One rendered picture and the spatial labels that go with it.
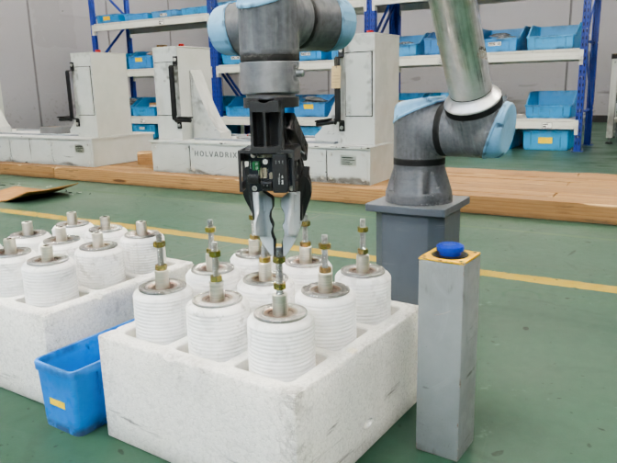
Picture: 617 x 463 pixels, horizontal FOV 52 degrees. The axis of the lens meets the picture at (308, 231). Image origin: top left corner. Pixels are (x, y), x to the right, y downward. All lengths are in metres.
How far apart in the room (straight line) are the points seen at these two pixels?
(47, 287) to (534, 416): 0.90
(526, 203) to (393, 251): 1.41
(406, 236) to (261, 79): 0.71
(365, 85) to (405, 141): 1.73
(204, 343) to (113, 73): 3.60
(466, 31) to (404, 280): 0.55
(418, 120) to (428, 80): 8.32
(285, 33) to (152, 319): 0.48
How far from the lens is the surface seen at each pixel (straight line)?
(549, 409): 1.22
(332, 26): 0.87
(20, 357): 1.31
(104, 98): 4.37
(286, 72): 0.79
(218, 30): 0.97
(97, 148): 4.32
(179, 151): 3.75
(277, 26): 0.79
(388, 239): 1.42
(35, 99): 8.50
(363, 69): 3.12
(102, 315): 1.29
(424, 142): 1.39
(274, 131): 0.80
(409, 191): 1.40
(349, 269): 1.08
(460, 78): 1.28
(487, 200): 2.81
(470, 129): 1.32
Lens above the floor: 0.56
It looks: 13 degrees down
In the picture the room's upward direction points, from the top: 1 degrees counter-clockwise
